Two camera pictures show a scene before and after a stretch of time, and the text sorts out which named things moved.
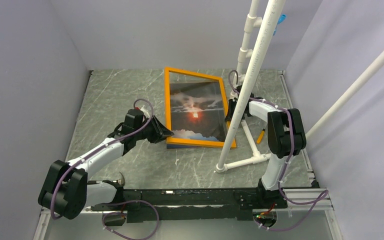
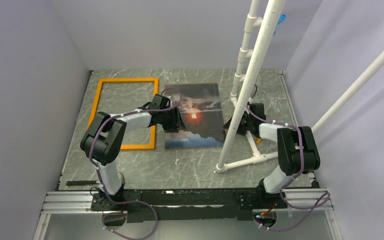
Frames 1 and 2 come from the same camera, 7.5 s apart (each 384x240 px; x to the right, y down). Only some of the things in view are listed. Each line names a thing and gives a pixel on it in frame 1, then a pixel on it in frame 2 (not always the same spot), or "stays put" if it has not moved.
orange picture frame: [228, 136] → [101, 81]
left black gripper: [160, 132] → [177, 121]
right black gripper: [231, 103] → [241, 131]
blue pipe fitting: [281, 20] stays put
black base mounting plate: [185, 205] stays put
